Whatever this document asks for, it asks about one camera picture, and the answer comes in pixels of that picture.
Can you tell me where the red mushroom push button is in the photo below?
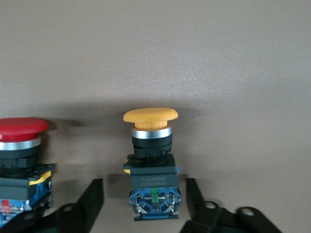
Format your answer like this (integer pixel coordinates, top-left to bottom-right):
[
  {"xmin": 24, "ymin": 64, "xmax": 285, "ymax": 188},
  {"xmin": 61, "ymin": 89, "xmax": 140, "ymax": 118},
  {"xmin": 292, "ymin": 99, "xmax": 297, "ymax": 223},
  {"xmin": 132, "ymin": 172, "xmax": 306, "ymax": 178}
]
[{"xmin": 0, "ymin": 117, "xmax": 55, "ymax": 225}]

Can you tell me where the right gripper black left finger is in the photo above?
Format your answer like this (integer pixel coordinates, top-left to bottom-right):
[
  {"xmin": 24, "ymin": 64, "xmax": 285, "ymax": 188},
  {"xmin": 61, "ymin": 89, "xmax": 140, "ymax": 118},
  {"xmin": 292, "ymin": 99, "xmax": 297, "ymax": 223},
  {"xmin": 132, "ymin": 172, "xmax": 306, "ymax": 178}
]
[{"xmin": 0, "ymin": 178, "xmax": 105, "ymax": 233}]

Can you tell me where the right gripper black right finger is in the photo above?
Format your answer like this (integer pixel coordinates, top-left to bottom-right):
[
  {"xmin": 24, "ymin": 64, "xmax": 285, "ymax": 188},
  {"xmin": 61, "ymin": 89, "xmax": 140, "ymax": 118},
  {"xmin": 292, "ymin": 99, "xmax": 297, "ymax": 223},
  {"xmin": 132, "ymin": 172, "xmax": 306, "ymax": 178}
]
[{"xmin": 179, "ymin": 178, "xmax": 284, "ymax": 233}]

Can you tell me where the yellow mushroom push button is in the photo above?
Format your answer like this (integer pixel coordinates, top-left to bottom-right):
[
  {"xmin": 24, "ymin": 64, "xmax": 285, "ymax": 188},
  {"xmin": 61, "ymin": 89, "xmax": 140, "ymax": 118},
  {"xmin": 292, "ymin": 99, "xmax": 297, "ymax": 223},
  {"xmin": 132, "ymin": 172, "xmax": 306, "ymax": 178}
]
[{"xmin": 122, "ymin": 108, "xmax": 181, "ymax": 221}]

